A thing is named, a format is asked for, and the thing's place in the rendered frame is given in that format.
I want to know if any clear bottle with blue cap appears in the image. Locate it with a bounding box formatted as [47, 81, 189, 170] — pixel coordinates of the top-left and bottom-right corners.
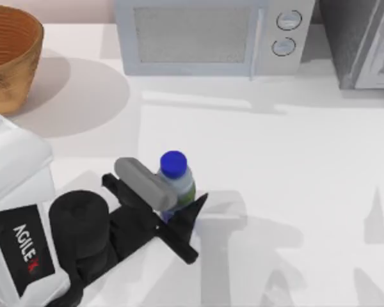
[156, 150, 197, 222]

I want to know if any pale microwave oven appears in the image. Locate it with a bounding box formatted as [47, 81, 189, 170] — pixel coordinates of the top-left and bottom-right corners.
[113, 0, 316, 81]

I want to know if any round microwave knob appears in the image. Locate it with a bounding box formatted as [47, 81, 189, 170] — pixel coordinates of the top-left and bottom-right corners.
[271, 36, 298, 58]
[275, 9, 303, 31]

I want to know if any brown woven basket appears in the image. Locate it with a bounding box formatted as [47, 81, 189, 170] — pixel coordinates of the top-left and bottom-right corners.
[0, 4, 45, 115]

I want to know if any microwave door handle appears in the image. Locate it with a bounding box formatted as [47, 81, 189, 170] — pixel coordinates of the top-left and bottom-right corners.
[249, 7, 265, 81]

